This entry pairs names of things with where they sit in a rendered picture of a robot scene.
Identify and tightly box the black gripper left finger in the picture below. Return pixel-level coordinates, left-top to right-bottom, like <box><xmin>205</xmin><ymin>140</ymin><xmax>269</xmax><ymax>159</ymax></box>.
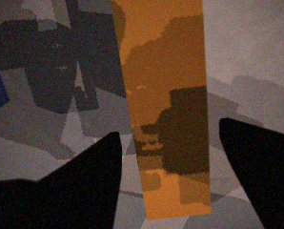
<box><xmin>0</xmin><ymin>132</ymin><xmax>122</xmax><ymax>229</ymax></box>

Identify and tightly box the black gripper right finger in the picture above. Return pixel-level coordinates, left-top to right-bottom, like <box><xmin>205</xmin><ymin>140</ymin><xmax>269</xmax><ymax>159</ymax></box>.
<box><xmin>219</xmin><ymin>117</ymin><xmax>284</xmax><ymax>229</ymax></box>

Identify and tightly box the orange bar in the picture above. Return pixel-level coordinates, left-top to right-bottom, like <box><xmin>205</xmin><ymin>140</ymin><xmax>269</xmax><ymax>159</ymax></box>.
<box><xmin>111</xmin><ymin>0</ymin><xmax>212</xmax><ymax>220</ymax></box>

